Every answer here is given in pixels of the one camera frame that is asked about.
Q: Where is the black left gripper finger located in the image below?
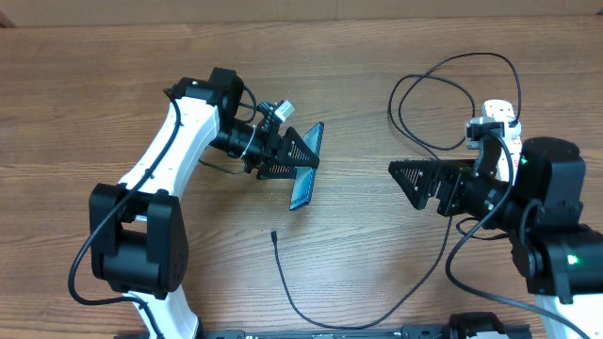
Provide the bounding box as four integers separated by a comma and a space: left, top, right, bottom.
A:
256, 163, 298, 180
275, 125, 320, 169

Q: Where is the black Samsung smartphone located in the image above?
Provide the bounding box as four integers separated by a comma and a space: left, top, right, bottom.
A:
288, 121, 326, 212

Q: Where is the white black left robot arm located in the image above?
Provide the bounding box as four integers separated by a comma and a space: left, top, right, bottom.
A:
83, 67, 324, 338

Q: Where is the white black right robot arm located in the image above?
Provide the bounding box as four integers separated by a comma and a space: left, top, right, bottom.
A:
388, 136, 602, 338

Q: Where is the white charger plug adapter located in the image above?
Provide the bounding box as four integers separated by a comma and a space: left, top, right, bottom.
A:
498, 116, 522, 139

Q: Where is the white power strip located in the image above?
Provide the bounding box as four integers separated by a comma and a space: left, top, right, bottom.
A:
481, 99, 522, 178

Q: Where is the black charger cable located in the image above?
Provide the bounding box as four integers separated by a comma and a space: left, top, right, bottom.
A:
269, 52, 523, 331

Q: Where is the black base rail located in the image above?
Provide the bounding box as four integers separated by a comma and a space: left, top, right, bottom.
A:
112, 311, 533, 339

